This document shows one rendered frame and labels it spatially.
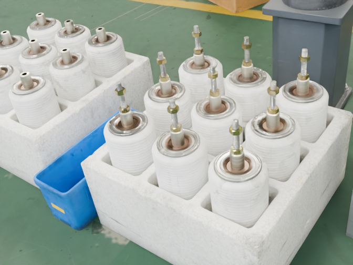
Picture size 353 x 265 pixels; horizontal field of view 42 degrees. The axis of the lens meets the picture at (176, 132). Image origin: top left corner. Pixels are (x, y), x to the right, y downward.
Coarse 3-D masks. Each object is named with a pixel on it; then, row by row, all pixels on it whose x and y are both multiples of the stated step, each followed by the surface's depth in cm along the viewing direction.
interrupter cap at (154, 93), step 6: (156, 84) 94; (174, 84) 93; (180, 84) 93; (150, 90) 92; (156, 90) 92; (174, 90) 92; (180, 90) 91; (150, 96) 90; (156, 96) 90; (162, 96) 90; (168, 96) 90; (174, 96) 89; (180, 96) 89; (162, 102) 89; (168, 102) 88
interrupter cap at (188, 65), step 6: (186, 60) 100; (192, 60) 100; (210, 60) 99; (216, 60) 98; (186, 66) 98; (192, 66) 98; (204, 66) 98; (216, 66) 97; (192, 72) 96; (198, 72) 95; (204, 72) 95
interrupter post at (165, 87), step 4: (160, 80) 90; (168, 80) 89; (160, 84) 90; (164, 84) 89; (168, 84) 89; (160, 88) 91; (164, 88) 90; (168, 88) 90; (164, 92) 90; (168, 92) 90
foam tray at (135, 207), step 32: (192, 128) 93; (96, 160) 88; (320, 160) 81; (96, 192) 92; (128, 192) 83; (160, 192) 79; (288, 192) 76; (320, 192) 88; (128, 224) 91; (160, 224) 82; (192, 224) 75; (224, 224) 72; (256, 224) 71; (288, 224) 77; (160, 256) 90; (192, 256) 82; (224, 256) 75; (256, 256) 69; (288, 256) 83
